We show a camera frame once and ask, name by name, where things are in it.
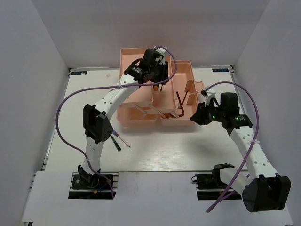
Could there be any large brown hex key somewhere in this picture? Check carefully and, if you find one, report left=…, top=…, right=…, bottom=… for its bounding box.
left=176, top=92, right=185, bottom=117

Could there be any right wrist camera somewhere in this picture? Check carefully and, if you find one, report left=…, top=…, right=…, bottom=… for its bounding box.
left=202, top=87, right=239, bottom=111

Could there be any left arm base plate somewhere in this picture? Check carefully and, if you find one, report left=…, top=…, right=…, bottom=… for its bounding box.
left=68, top=173, right=118, bottom=200

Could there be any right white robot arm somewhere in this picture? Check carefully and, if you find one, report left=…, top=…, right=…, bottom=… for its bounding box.
left=190, top=103, right=291, bottom=212

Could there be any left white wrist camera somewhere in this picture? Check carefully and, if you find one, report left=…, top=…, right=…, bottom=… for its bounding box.
left=154, top=46, right=168, bottom=65

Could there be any pink plastic toolbox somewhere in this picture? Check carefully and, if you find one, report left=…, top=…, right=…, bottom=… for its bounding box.
left=116, top=56, right=204, bottom=127

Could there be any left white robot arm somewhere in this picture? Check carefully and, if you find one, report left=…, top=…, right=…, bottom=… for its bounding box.
left=78, top=47, right=168, bottom=188

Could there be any blue handled screwdriver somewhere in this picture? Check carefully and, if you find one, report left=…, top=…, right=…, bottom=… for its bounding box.
left=112, top=130, right=131, bottom=148

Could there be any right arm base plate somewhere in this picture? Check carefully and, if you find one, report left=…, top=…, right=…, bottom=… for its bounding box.
left=191, top=173, right=227, bottom=201

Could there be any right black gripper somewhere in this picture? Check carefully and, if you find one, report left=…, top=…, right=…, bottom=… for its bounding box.
left=190, top=99, right=226, bottom=125

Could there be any medium brown hex key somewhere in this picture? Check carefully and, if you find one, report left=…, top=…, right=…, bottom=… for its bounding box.
left=164, top=113, right=176, bottom=119

